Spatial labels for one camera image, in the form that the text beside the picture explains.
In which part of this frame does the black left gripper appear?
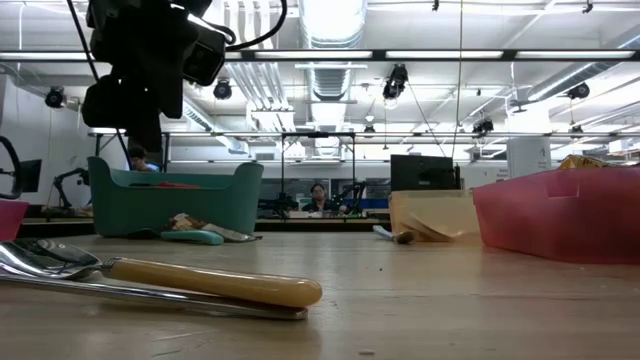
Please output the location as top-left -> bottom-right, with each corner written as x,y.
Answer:
87,0 -> 211,154

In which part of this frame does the yellow-orange handled spoon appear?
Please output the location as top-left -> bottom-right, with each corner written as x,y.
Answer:
0,238 -> 324,309

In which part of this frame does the person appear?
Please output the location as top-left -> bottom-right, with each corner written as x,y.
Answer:
299,183 -> 350,214
127,144 -> 162,174

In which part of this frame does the teal plastic bin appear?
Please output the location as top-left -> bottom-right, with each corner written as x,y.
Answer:
87,155 -> 265,239

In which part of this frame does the brown sauce packet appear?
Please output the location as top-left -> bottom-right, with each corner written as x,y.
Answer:
167,213 -> 262,244

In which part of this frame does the small black monitor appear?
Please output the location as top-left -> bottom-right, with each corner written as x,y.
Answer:
18,158 -> 44,194

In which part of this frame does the pink plastic bowl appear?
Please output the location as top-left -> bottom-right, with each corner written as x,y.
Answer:
0,199 -> 30,242

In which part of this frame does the all-metal spoon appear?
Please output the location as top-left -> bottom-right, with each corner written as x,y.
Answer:
0,269 -> 309,321

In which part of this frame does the black background workbench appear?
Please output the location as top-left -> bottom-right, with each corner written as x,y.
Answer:
19,212 -> 391,234

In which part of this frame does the large black monitor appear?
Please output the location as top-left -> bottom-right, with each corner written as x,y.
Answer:
389,153 -> 462,192

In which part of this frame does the orange plastic bin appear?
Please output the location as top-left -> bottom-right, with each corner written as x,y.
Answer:
388,188 -> 482,244

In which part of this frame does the white pillar sign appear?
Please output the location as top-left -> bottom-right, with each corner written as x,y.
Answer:
506,137 -> 553,179

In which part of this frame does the pink plastic bin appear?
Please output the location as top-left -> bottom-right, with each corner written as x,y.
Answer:
472,166 -> 640,265

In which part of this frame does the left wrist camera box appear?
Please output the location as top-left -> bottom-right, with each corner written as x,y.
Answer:
182,22 -> 227,87

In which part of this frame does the teal-handled metal spoon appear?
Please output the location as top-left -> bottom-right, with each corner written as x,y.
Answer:
128,227 -> 225,247

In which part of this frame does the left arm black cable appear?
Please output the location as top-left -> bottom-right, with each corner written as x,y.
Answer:
219,0 -> 290,52

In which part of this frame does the silver ventilation duct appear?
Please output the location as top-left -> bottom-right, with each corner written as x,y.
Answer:
298,0 -> 369,101

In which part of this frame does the blue-handled metal spoon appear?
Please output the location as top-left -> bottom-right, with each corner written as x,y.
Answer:
372,224 -> 417,246

